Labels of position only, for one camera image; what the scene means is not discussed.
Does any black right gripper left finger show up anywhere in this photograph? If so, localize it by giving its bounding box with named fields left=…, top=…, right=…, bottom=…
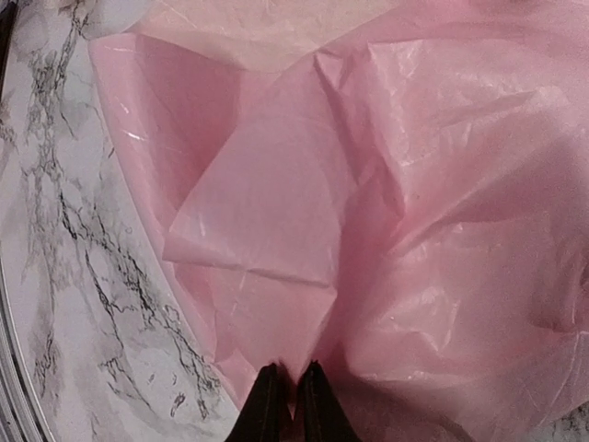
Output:
left=234, top=363, right=292, bottom=442

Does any aluminium front rail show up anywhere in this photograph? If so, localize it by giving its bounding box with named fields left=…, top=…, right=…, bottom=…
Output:
left=1, top=272, right=52, bottom=441

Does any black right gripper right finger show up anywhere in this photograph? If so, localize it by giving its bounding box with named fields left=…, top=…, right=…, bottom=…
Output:
left=295, top=361, right=357, bottom=442

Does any pink wrapping paper sheet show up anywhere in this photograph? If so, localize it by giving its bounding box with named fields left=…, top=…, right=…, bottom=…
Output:
left=89, top=1, right=588, bottom=441

